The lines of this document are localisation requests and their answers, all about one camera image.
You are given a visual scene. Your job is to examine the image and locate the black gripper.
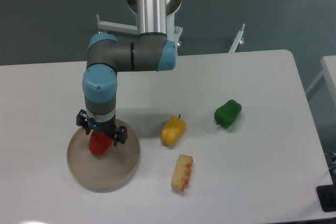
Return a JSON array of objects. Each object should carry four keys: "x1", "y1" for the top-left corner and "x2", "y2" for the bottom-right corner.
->
[{"x1": 76, "y1": 109, "x2": 128, "y2": 146}]

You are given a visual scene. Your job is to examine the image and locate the red toy bell pepper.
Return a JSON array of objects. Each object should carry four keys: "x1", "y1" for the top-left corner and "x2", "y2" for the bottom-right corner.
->
[{"x1": 89, "y1": 131, "x2": 113, "y2": 156}]

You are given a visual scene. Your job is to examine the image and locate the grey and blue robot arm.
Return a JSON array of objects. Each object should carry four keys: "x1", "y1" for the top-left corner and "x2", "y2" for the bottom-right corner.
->
[{"x1": 76, "y1": 0, "x2": 176, "y2": 145}]

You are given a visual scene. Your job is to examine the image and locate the beige round plate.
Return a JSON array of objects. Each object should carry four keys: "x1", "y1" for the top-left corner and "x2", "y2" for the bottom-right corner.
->
[{"x1": 67, "y1": 119, "x2": 141, "y2": 193}]

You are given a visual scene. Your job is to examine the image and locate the yellow toy bell pepper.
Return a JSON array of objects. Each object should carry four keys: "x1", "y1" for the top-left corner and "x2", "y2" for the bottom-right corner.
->
[{"x1": 160, "y1": 114, "x2": 186, "y2": 147}]

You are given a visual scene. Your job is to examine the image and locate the green toy bell pepper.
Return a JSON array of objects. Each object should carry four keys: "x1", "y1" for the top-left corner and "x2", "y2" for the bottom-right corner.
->
[{"x1": 214, "y1": 100, "x2": 242, "y2": 129}]

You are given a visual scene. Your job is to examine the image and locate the orange toy corn piece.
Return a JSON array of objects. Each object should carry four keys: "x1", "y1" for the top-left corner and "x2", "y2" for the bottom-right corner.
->
[{"x1": 171, "y1": 154, "x2": 193, "y2": 192}]

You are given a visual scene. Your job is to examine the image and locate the black box at table edge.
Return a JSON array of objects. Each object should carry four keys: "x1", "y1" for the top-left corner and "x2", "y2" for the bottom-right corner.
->
[{"x1": 316, "y1": 184, "x2": 336, "y2": 212}]

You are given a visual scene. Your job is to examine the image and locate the white side table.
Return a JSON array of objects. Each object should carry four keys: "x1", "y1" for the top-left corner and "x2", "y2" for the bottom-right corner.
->
[{"x1": 305, "y1": 55, "x2": 335, "y2": 104}]

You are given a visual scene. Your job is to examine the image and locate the black cables at right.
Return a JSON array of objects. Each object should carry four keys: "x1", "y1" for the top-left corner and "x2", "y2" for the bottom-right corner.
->
[{"x1": 323, "y1": 150, "x2": 336, "y2": 180}]

